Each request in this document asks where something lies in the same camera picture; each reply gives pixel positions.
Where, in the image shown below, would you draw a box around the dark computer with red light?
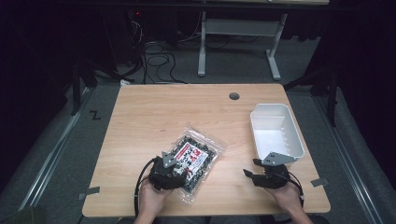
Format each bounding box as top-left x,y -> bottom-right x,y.
125,8 -> 149,45

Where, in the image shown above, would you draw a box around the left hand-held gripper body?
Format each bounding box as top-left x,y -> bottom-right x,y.
148,150 -> 185,191

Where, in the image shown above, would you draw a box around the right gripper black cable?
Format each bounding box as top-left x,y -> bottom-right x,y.
284,170 -> 305,207

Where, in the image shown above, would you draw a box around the grey metal table frame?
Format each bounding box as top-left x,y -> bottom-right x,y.
197,10 -> 289,82

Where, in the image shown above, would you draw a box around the person's right hand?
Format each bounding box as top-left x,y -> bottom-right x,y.
264,181 -> 304,216

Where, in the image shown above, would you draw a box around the person's left hand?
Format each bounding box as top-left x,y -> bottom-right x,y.
137,177 -> 174,219

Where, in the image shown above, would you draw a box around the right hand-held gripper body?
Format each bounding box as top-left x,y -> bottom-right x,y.
253,151 -> 297,190

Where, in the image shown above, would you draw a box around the grey metal floor rail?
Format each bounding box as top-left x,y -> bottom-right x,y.
311,90 -> 390,224
18,86 -> 95,213

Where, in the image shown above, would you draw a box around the black metal stand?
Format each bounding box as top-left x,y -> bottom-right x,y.
282,66 -> 341,128
70,57 -> 98,117

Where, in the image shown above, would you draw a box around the grey tape strip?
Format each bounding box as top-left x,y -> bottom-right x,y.
310,176 -> 330,189
77,186 -> 101,201

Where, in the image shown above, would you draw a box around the black floor cables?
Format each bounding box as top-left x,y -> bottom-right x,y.
129,18 -> 189,86

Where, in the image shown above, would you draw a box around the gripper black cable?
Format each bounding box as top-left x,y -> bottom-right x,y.
133,157 -> 161,218
284,170 -> 305,207

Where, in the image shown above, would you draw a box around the clear bag of dark pieces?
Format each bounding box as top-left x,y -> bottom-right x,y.
162,125 -> 227,205

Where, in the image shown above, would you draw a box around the white plastic bin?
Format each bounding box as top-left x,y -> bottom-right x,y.
249,103 -> 305,163

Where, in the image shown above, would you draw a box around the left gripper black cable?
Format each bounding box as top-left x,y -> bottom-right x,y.
133,157 -> 161,218

